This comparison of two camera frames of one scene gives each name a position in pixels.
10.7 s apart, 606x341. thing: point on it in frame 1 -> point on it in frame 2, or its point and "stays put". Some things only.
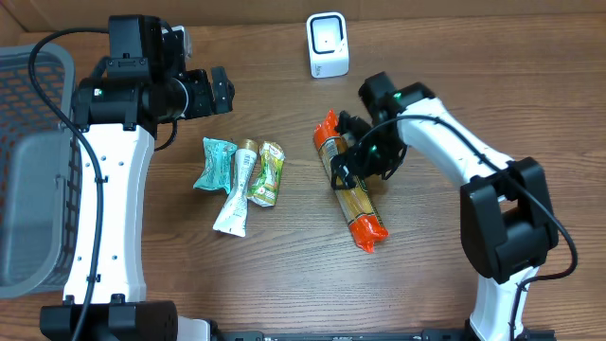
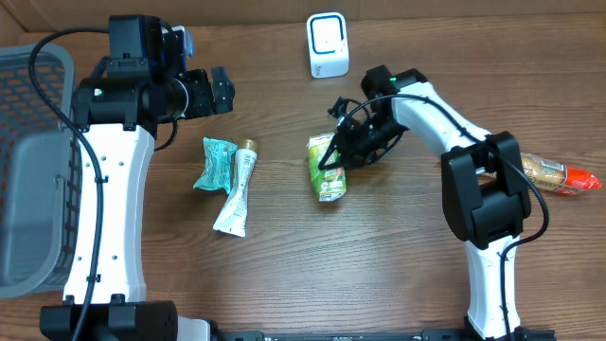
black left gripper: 208,90 stays put
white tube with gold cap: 232,219 stays put
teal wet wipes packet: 217,172 stays put
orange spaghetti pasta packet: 331,142 -> 558,177
